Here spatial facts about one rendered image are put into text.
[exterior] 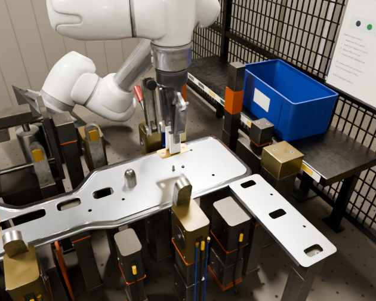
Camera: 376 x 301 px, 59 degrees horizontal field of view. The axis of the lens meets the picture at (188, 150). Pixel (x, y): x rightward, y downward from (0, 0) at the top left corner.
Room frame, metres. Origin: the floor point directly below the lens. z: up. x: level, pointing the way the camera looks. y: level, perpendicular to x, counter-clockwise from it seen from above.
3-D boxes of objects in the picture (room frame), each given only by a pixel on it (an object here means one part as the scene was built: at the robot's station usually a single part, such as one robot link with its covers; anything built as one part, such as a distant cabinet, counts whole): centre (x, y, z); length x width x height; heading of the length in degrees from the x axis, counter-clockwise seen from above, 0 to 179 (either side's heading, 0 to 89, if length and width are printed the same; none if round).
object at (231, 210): (0.58, -0.12, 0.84); 0.12 x 0.07 x 0.28; 28
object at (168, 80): (0.72, 0.04, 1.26); 0.08 x 0.07 x 0.09; 28
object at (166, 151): (0.72, 0.04, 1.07); 0.08 x 0.04 x 0.01; 118
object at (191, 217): (0.50, -0.01, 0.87); 0.12 x 0.07 x 0.35; 28
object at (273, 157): (0.74, -0.26, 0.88); 0.08 x 0.08 x 0.36; 28
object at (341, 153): (1.10, -0.25, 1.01); 0.90 x 0.22 x 0.03; 28
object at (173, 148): (0.71, 0.03, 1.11); 0.03 x 0.01 x 0.07; 118
